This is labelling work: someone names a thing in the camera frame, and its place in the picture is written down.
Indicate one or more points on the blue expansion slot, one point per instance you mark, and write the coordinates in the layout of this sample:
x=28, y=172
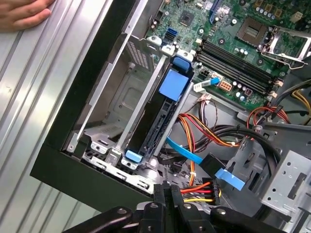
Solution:
x=215, y=11

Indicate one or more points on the person's hand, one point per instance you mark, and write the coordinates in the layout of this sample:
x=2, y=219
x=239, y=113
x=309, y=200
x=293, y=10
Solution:
x=22, y=14

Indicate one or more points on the black square chipset chip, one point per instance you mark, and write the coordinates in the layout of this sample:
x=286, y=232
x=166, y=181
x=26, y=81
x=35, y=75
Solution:
x=187, y=17

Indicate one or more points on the thin metal locking lever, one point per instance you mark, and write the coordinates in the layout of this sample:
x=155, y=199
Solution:
x=297, y=62

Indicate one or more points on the grey metal disk bay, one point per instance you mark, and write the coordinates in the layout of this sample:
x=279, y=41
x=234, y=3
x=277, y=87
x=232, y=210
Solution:
x=116, y=97
x=145, y=102

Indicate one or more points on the grey metal drive cage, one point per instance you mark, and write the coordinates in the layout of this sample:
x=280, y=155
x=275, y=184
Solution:
x=286, y=184

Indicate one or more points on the hard disk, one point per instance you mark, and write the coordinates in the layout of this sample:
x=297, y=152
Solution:
x=173, y=83

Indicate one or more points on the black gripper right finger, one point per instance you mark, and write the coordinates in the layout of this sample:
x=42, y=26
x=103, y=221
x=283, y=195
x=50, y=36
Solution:
x=178, y=201

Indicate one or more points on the black RAM slot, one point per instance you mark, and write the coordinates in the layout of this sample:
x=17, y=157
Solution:
x=238, y=65
x=236, y=70
x=241, y=61
x=233, y=75

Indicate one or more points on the black open PC case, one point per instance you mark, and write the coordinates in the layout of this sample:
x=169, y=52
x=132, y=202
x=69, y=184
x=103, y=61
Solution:
x=80, y=80

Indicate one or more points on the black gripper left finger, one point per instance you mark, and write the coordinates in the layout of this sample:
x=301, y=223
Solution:
x=161, y=194

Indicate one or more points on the metal socket cover frame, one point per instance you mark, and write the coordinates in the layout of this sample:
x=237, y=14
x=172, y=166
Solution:
x=294, y=32

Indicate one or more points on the green motherboard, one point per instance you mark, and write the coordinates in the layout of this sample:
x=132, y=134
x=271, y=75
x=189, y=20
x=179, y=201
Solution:
x=192, y=36

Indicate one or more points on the CPU socket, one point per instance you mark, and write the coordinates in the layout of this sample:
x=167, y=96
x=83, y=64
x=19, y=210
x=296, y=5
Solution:
x=251, y=29

